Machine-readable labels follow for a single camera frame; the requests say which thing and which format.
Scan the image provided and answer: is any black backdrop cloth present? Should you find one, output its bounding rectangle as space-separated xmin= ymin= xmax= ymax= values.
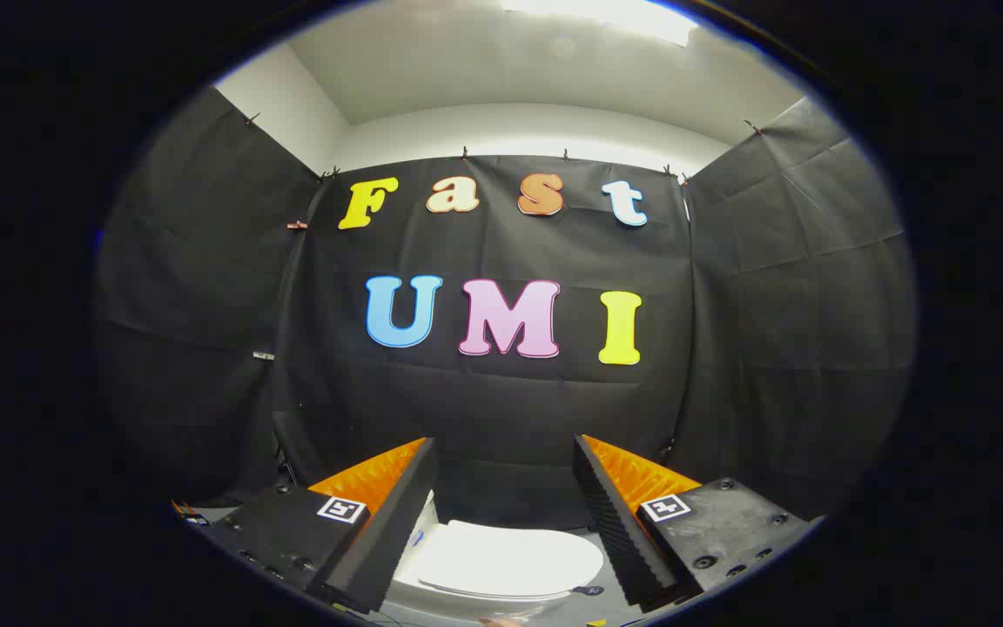
xmin=92 ymin=87 xmax=917 ymax=528

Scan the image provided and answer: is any ceiling light panel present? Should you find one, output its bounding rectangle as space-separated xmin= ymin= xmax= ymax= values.
xmin=501 ymin=0 xmax=699 ymax=47

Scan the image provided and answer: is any white toilet lid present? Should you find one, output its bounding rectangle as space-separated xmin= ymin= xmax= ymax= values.
xmin=417 ymin=520 xmax=605 ymax=603

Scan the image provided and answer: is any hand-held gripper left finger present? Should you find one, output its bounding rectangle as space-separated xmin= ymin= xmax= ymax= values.
xmin=205 ymin=437 xmax=440 ymax=615

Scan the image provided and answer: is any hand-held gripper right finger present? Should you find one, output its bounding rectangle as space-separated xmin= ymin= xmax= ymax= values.
xmin=573 ymin=435 xmax=816 ymax=610

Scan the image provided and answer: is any white toilet body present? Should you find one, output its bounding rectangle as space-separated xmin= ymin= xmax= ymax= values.
xmin=384 ymin=490 xmax=594 ymax=624

